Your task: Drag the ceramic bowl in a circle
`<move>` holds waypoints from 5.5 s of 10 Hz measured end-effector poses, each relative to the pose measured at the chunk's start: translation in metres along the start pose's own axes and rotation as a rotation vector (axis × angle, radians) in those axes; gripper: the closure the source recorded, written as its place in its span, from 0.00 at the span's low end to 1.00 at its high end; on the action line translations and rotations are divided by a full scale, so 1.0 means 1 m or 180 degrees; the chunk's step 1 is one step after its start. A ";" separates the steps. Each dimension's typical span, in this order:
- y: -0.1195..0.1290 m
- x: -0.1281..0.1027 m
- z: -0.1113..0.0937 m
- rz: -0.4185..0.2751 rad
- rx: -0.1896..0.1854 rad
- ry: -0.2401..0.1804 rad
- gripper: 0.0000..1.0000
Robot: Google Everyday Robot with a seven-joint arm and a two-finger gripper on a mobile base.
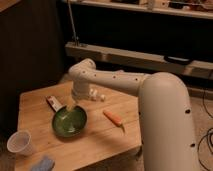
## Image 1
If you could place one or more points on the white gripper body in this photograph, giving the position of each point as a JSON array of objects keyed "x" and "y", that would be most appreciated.
[{"x": 80, "y": 90}]

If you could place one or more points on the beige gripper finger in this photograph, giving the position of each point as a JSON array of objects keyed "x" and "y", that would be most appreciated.
[{"x": 70, "y": 104}]

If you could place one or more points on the green ceramic bowl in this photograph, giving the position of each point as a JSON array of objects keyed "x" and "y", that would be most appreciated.
[{"x": 68, "y": 123}]

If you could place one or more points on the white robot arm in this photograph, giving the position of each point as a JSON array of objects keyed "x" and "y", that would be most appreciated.
[{"x": 169, "y": 142}]

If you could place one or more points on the small dark box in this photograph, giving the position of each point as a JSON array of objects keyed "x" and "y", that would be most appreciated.
[{"x": 54, "y": 103}]

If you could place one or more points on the orange carrot toy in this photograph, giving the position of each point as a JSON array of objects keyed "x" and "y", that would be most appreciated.
[{"x": 114, "y": 119}]

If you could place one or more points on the metal stand pole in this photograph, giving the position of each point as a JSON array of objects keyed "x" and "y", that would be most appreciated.
[{"x": 75, "y": 37}]

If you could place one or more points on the white plastic cup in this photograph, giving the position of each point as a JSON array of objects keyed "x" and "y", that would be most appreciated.
[{"x": 21, "y": 143}]

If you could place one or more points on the blue sponge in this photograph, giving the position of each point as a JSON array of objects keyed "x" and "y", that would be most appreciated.
[{"x": 45, "y": 164}]

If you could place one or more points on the long white shelf beam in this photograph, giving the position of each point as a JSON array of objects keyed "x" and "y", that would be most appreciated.
[{"x": 137, "y": 59}]

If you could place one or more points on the upper wooden shelf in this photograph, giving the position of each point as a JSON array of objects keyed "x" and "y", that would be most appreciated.
[{"x": 150, "y": 8}]

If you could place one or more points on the black handle on beam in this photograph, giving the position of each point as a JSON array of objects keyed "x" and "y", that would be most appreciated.
[{"x": 179, "y": 61}]

